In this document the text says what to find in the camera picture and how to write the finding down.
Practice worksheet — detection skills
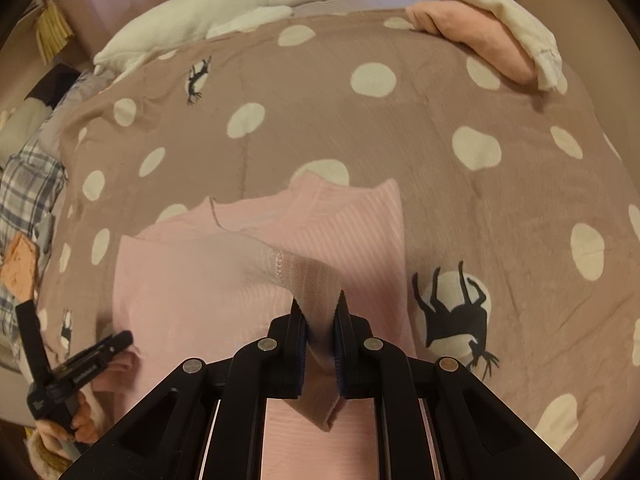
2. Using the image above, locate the straw-coloured tassel hanging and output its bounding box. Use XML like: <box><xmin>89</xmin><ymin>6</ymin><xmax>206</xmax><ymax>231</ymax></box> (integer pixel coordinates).
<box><xmin>35</xmin><ymin>0</ymin><xmax>68</xmax><ymax>63</ymax></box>

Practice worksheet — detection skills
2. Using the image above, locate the white goose plush toy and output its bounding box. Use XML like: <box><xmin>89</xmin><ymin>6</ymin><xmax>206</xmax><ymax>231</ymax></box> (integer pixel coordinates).
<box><xmin>92</xmin><ymin>0</ymin><xmax>376</xmax><ymax>78</ymax></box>

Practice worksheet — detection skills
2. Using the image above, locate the plaid blanket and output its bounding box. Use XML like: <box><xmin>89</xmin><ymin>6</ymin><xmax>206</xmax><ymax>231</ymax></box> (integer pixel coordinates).
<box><xmin>0</xmin><ymin>135</ymin><xmax>68</xmax><ymax>321</ymax></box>

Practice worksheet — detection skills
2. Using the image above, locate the grey pillow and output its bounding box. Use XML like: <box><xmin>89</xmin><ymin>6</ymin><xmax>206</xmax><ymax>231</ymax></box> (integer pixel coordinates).
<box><xmin>0</xmin><ymin>100</ymin><xmax>51</xmax><ymax>156</ymax></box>

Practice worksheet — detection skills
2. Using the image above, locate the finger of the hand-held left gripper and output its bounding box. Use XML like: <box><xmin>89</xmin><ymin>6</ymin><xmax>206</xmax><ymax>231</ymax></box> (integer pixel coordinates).
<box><xmin>52</xmin><ymin>331</ymin><xmax>135</xmax><ymax>386</ymax></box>
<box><xmin>14</xmin><ymin>300</ymin><xmax>53</xmax><ymax>391</ymax></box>

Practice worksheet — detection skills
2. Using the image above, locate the person's left hand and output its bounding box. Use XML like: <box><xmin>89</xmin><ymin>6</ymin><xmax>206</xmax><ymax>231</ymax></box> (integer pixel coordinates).
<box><xmin>35</xmin><ymin>392</ymin><xmax>106</xmax><ymax>458</ymax></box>

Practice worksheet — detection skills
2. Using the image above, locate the brown polka dot duvet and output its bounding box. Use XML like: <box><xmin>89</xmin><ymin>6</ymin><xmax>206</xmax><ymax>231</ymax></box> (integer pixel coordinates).
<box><xmin>30</xmin><ymin>10</ymin><xmax>640</xmax><ymax>480</ymax></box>

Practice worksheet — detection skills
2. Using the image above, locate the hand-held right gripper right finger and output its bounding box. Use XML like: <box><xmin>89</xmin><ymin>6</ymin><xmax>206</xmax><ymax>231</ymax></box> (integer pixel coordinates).
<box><xmin>334</xmin><ymin>292</ymin><xmax>578</xmax><ymax>480</ymax></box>

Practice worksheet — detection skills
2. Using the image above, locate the pink knit sweater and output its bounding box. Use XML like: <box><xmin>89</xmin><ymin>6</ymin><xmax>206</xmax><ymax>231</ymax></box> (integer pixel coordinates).
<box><xmin>92</xmin><ymin>170</ymin><xmax>418</xmax><ymax>480</ymax></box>

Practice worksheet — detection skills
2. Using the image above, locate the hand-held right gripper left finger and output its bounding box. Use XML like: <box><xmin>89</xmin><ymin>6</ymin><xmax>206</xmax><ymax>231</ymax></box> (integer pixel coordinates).
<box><xmin>59</xmin><ymin>305</ymin><xmax>307</xmax><ymax>480</ymax></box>

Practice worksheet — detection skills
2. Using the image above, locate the dark brown pillow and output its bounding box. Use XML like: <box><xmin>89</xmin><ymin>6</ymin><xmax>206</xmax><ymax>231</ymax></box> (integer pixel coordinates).
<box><xmin>25</xmin><ymin>65</ymin><xmax>83</xmax><ymax>111</ymax></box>

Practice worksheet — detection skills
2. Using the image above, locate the folded white garment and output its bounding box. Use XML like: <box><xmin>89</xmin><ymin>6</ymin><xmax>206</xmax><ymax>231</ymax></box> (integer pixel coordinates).
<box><xmin>417</xmin><ymin>0</ymin><xmax>568</xmax><ymax>93</ymax></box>

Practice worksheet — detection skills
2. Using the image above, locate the person's left forearm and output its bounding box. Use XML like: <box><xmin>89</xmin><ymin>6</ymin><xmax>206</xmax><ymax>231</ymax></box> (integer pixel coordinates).
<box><xmin>22</xmin><ymin>432</ymin><xmax>73</xmax><ymax>477</ymax></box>

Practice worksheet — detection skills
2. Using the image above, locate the folded pink garment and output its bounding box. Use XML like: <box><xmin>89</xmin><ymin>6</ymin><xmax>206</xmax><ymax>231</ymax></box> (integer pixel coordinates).
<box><xmin>405</xmin><ymin>0</ymin><xmax>538</xmax><ymax>86</ymax></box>

